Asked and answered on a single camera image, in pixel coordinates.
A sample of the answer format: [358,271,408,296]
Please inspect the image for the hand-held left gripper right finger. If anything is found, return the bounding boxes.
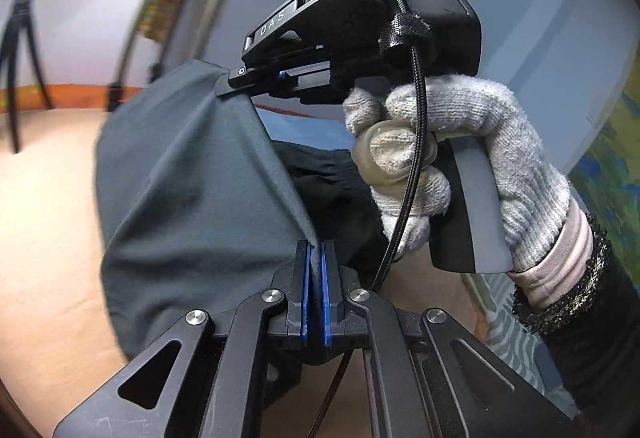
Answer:
[322,240,581,438]

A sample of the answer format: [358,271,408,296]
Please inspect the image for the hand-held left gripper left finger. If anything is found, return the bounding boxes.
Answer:
[52,240,311,438]

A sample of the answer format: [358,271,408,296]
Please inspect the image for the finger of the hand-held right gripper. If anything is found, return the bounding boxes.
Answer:
[227,0,332,87]
[215,78,352,105]

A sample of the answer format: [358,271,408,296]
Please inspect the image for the dark grey pants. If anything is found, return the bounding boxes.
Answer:
[95,59,396,406]

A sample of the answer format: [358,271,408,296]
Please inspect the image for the person's right forearm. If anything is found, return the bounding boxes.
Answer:
[510,208,640,424]

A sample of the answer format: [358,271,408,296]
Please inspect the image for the person's right hand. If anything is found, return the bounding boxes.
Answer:
[342,73,573,274]

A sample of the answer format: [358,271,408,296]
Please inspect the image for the colourful hanging cloth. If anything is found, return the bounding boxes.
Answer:
[132,0,263,46]

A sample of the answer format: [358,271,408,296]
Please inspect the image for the silver tripod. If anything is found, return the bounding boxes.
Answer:
[105,0,261,114]

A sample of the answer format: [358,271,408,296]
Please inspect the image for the green white striped pillow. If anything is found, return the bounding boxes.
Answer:
[475,273,551,384]

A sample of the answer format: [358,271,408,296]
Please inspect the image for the orange patterned sheet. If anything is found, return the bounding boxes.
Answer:
[0,83,146,112]

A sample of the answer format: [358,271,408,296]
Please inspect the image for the green blue patterned cloth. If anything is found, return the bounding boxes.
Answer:
[570,93,640,269]

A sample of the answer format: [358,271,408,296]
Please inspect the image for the black tripod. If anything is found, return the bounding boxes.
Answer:
[0,0,53,154]

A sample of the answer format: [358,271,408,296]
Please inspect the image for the beige bed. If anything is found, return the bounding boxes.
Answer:
[0,83,501,438]

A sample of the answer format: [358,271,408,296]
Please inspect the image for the black velcro strap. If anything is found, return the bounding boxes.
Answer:
[378,12,432,53]

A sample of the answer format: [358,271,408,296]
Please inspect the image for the black braided cable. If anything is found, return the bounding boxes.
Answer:
[307,0,431,438]

